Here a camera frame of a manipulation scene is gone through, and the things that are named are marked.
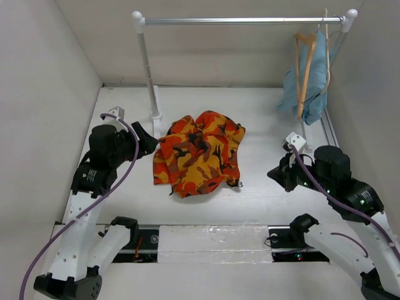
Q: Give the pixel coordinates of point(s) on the wooden clothes hanger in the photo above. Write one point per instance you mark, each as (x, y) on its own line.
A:
(301, 89)

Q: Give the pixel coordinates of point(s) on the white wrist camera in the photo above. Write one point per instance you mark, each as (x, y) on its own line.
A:
(294, 140)
(117, 111)

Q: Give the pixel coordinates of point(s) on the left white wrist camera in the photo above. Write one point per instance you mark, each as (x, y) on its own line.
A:
(117, 111)

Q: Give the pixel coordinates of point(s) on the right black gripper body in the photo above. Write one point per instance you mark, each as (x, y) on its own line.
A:
(295, 174)

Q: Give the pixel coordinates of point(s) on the orange camouflage trousers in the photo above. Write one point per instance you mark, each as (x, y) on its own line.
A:
(197, 155)

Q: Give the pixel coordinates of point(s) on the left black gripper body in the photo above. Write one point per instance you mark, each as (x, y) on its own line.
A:
(127, 149)

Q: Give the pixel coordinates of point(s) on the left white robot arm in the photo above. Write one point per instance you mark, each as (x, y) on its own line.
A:
(77, 270)

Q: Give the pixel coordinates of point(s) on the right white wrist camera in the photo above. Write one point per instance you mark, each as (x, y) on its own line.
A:
(294, 140)

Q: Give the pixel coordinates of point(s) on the white metal clothes rack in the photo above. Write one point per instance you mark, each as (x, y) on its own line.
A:
(140, 22)

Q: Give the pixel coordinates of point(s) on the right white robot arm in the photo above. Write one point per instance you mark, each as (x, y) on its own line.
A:
(358, 205)

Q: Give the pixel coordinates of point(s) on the aluminium side rail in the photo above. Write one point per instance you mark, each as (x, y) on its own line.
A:
(328, 129)

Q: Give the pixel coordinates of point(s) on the light blue hanging garment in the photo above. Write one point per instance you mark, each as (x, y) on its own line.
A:
(314, 103)

